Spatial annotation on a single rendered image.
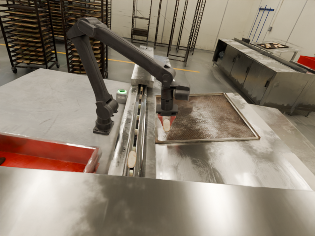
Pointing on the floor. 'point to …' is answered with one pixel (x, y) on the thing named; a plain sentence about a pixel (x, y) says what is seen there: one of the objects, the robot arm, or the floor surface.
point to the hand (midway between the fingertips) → (166, 123)
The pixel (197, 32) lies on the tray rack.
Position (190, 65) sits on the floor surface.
